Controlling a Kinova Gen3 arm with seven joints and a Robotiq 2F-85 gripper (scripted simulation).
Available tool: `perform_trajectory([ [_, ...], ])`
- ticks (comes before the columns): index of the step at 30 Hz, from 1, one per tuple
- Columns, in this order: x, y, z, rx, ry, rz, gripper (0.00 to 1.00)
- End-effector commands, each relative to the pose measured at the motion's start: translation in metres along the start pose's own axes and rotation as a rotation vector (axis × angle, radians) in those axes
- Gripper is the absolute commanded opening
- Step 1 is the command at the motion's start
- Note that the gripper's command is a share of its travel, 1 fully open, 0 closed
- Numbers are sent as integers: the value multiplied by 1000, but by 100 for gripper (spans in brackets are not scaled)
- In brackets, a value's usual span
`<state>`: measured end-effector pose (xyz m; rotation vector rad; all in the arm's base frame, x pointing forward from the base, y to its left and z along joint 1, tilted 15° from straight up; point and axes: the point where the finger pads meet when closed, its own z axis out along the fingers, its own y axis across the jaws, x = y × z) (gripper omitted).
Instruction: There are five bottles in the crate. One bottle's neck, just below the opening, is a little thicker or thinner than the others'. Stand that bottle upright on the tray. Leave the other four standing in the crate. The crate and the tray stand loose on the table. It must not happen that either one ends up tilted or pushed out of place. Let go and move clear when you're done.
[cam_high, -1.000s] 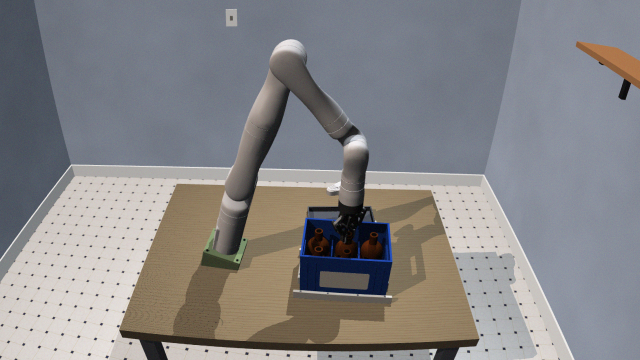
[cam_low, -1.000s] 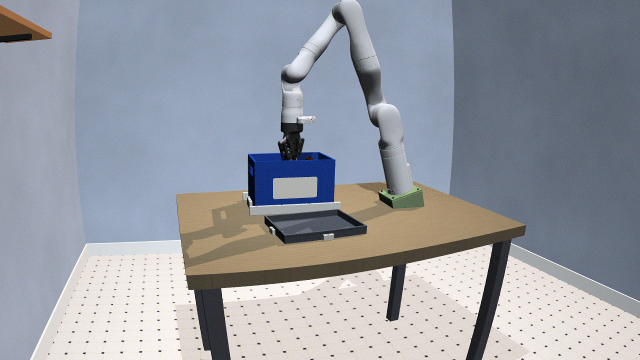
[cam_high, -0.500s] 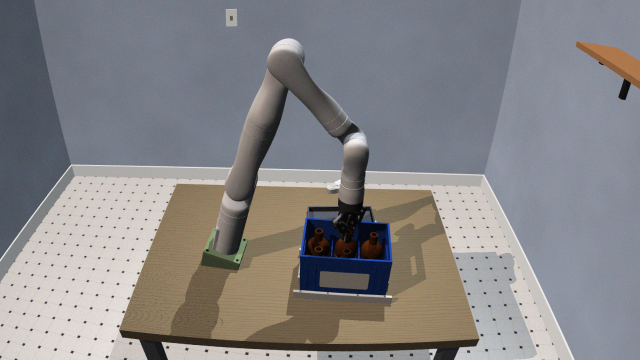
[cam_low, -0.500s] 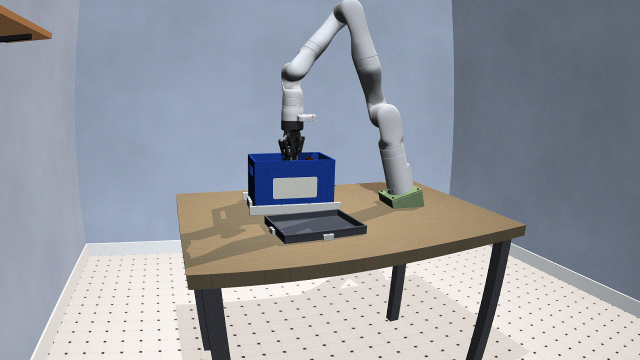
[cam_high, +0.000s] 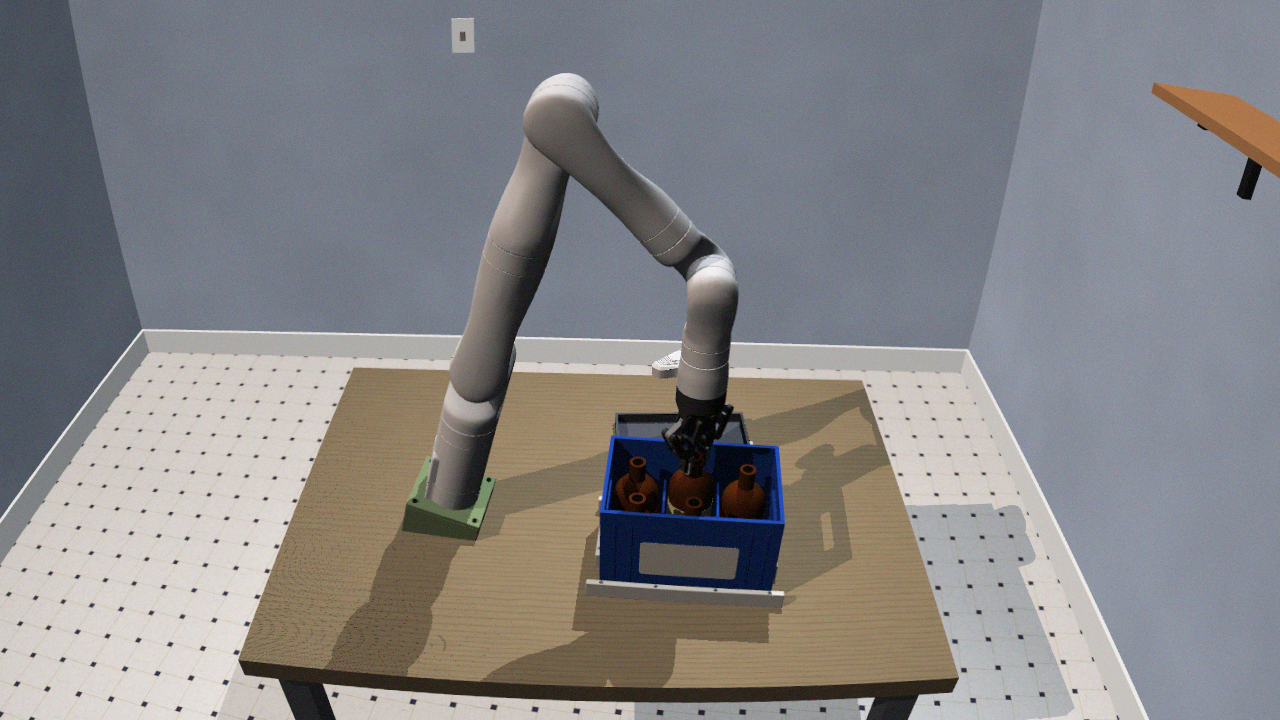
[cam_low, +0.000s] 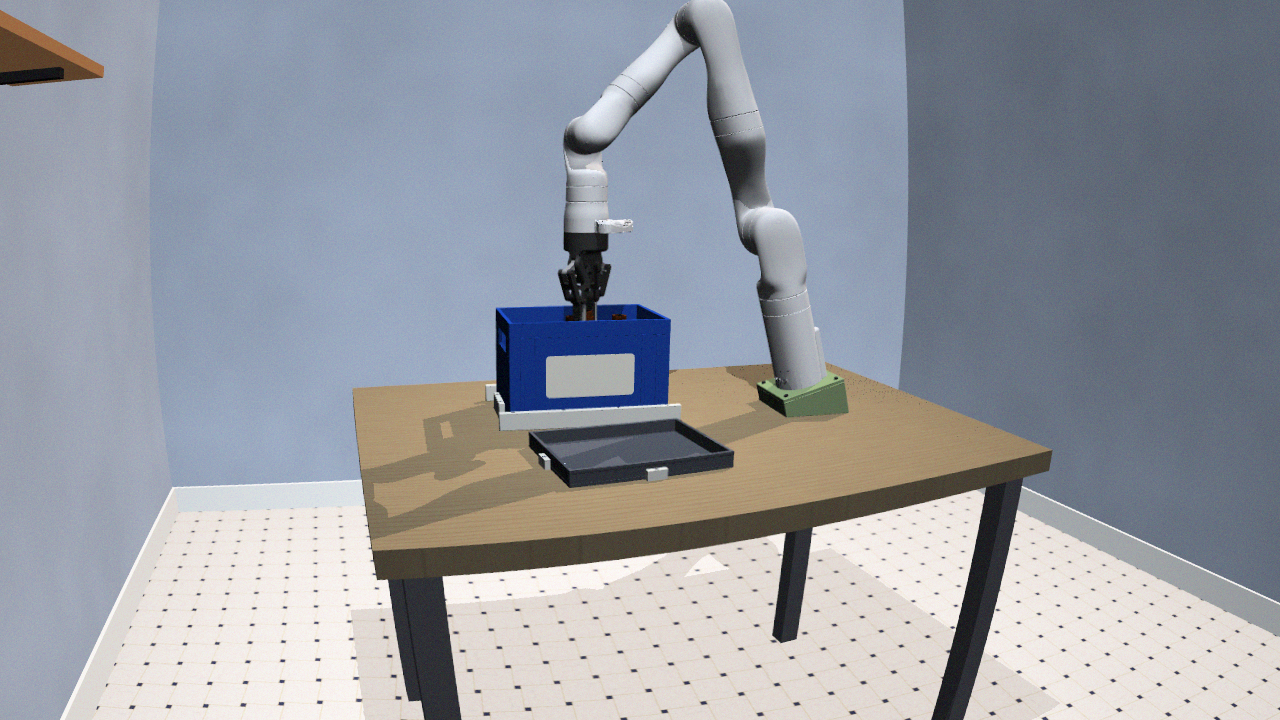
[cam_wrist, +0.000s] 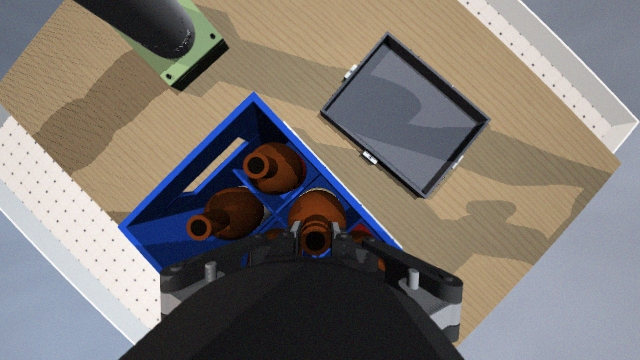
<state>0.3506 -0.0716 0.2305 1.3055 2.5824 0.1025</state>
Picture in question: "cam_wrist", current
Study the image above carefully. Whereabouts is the blue crate with dividers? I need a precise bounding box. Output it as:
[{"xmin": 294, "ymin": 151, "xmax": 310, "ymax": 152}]
[{"xmin": 119, "ymin": 92, "xmax": 403, "ymax": 274}]

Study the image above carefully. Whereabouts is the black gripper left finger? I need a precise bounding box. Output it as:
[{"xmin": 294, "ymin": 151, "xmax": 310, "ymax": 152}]
[{"xmin": 160, "ymin": 221, "xmax": 302, "ymax": 320}]

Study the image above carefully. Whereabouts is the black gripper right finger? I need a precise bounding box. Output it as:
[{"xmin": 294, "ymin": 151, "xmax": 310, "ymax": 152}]
[{"xmin": 330, "ymin": 222, "xmax": 463, "ymax": 343}]

